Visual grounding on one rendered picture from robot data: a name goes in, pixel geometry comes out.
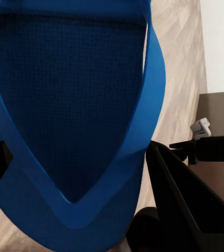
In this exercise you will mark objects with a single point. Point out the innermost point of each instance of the sandal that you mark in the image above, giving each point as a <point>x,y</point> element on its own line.
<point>78,111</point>

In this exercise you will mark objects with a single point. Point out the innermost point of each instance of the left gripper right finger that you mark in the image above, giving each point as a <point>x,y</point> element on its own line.
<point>191,214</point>

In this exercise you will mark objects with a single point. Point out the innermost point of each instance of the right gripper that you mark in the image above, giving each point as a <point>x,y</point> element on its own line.
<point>209,149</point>

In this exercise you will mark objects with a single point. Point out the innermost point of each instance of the bed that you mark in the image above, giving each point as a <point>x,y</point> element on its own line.
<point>211,106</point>

